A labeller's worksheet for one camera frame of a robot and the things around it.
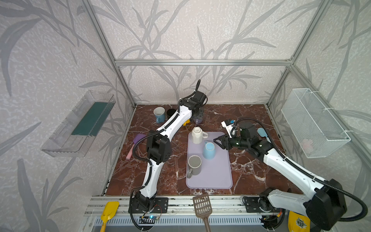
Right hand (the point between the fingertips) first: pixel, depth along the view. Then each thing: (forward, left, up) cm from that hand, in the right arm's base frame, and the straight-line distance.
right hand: (216, 134), depth 78 cm
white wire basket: (-4, -41, +14) cm, 44 cm away
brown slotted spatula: (-32, +8, -17) cm, 37 cm away
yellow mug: (+24, +18, -21) cm, 37 cm away
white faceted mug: (+7, +10, -12) cm, 17 cm away
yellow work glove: (-38, -37, -18) cm, 56 cm away
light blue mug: (-4, +4, -11) cm, 13 cm away
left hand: (+20, +9, -2) cm, 22 cm away
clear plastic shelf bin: (-6, +66, +13) cm, 67 cm away
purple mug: (+23, +9, -19) cm, 31 cm away
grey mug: (-13, +12, -10) cm, 20 cm away
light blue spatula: (+14, -36, -20) cm, 44 cm away
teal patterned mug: (+26, +38, -12) cm, 48 cm away
